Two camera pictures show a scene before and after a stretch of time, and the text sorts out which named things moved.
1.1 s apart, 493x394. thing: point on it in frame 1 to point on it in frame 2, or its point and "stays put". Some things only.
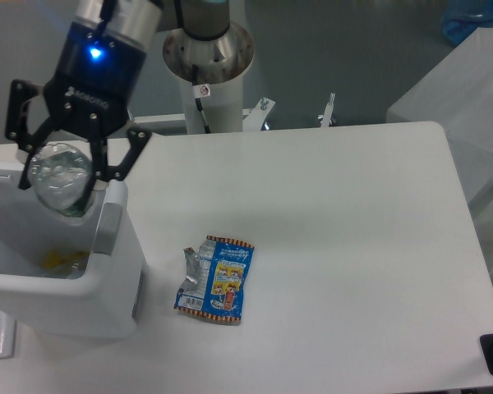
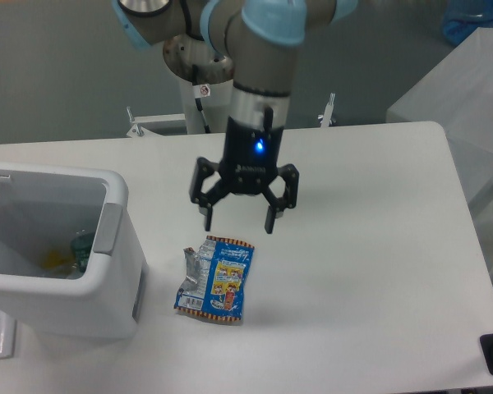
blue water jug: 461,18 stays put
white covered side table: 468,96 stays put
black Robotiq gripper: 91,90 to 251,157
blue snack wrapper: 216,278 stays put
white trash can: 62,275 stays put
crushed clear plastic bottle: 60,175 to 82,245
